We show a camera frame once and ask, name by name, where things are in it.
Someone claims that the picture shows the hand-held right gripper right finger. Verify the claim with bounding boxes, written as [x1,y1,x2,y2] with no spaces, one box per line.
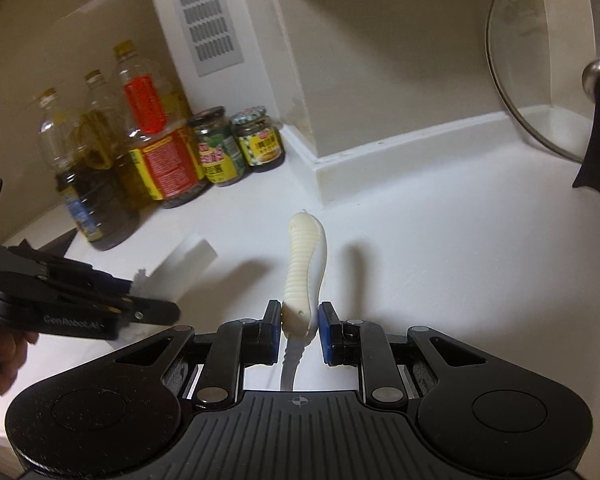
[318,301,487,407]

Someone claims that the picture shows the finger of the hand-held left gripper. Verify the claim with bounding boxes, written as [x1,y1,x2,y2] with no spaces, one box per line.
[119,295,182,326]
[6,241,133,297]

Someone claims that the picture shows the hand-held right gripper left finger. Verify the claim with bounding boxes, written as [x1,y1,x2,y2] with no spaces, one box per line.
[112,300,283,412]

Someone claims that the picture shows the cream ribbed plastic handle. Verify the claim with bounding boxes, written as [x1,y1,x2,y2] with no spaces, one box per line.
[281,211,330,392]

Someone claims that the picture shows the person's left hand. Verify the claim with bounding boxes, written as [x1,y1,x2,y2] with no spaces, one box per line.
[0,320,39,397]

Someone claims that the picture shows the white paper box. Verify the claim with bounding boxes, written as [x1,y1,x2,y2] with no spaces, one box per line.
[149,233,219,307]

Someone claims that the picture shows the dark soy sauce bottle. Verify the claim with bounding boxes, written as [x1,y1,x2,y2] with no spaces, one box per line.
[35,88,142,252]

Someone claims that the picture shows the red label oil bottle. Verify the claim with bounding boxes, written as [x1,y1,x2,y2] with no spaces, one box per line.
[112,40,212,209]

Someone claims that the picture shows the green pickle jar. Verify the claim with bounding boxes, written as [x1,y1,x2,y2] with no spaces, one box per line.
[187,105,246,188]

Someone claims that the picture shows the yellow label sauce jar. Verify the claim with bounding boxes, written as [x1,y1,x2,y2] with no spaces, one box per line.
[229,105,286,173]

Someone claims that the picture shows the grey vent grille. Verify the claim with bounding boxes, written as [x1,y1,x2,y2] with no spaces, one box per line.
[167,0,245,78]

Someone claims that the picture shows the glass pot lid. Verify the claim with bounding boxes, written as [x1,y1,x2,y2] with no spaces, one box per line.
[484,0,600,200]

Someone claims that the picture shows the yellow oil bottle with handle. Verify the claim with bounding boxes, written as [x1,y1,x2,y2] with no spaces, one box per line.
[77,69,147,212]

